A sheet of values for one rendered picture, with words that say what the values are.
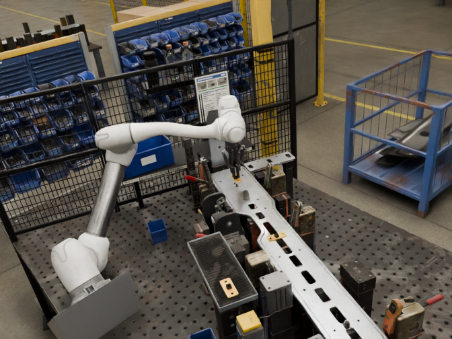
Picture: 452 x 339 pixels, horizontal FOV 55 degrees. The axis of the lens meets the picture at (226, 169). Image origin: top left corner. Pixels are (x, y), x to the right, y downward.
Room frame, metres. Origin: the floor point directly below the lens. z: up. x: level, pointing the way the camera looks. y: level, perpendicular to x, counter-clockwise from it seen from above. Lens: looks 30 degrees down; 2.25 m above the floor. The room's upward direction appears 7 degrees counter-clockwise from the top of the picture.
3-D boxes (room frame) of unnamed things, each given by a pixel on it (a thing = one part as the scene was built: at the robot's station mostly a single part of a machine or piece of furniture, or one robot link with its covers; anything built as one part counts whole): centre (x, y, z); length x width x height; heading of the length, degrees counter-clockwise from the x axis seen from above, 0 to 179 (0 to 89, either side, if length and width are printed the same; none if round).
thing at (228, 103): (1.92, -0.05, 1.43); 0.13 x 0.11 x 0.16; 3
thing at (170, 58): (2.52, 0.24, 1.53); 0.06 x 0.06 x 0.20
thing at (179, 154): (2.29, 0.27, 1.02); 0.90 x 0.22 x 0.03; 107
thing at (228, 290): (1.07, 0.04, 1.17); 0.08 x 0.04 x 0.01; 18
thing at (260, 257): (1.29, -0.09, 0.89); 0.13 x 0.11 x 0.38; 107
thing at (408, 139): (3.36, -1.77, 0.47); 1.20 x 0.80 x 0.95; 125
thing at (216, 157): (2.19, 0.02, 1.17); 0.12 x 0.01 x 0.34; 107
